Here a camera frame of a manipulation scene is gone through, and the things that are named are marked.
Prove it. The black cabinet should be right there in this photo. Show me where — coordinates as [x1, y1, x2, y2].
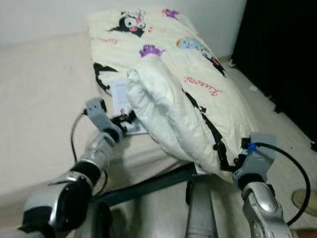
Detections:
[230, 0, 317, 129]

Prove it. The white printed booklet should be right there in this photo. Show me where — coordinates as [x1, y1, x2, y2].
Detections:
[110, 78, 149, 135]

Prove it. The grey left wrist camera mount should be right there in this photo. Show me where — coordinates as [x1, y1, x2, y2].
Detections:
[85, 98, 117, 132]

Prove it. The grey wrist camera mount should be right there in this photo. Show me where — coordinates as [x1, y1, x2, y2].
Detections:
[85, 98, 117, 132]
[235, 132, 277, 186]

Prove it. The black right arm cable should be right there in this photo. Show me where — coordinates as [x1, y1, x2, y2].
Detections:
[250, 141, 312, 226]

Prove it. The grey robot leg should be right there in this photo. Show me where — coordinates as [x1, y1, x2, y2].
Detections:
[184, 176, 221, 238]

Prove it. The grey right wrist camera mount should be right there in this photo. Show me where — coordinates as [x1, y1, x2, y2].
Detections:
[235, 132, 277, 186]

